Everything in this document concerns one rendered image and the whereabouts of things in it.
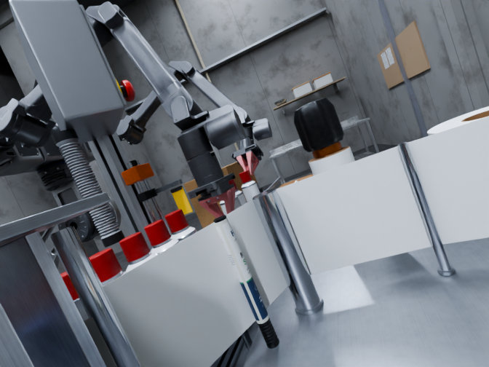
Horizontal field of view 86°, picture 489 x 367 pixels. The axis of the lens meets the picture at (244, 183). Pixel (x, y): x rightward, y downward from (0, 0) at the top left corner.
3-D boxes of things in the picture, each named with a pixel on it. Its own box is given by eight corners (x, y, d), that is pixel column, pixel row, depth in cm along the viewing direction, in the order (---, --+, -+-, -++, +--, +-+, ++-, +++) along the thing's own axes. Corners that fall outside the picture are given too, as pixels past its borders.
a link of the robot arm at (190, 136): (181, 134, 55) (169, 133, 50) (210, 121, 54) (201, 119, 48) (195, 164, 56) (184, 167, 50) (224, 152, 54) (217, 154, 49)
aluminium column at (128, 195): (187, 323, 60) (55, 36, 53) (172, 325, 61) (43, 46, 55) (197, 309, 64) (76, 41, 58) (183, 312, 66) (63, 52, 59)
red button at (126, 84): (113, 78, 46) (130, 75, 48) (111, 87, 50) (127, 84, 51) (122, 98, 47) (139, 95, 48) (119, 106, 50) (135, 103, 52)
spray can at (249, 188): (271, 230, 84) (247, 170, 82) (257, 234, 86) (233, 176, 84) (275, 224, 88) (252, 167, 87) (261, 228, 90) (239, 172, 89)
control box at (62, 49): (64, 120, 40) (6, -3, 39) (68, 147, 55) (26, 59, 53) (129, 105, 46) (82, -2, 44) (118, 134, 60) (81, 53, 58)
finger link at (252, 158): (252, 167, 87) (250, 146, 92) (234, 175, 89) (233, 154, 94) (261, 178, 92) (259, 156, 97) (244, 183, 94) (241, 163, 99)
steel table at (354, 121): (386, 164, 491) (367, 111, 482) (285, 199, 533) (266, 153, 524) (372, 160, 566) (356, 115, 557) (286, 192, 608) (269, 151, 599)
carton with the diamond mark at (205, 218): (249, 222, 117) (225, 166, 115) (205, 235, 127) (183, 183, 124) (265, 202, 145) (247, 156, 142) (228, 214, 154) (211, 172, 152)
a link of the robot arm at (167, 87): (124, 44, 76) (93, 12, 66) (139, 30, 76) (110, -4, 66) (196, 143, 59) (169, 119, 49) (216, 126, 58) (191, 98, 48)
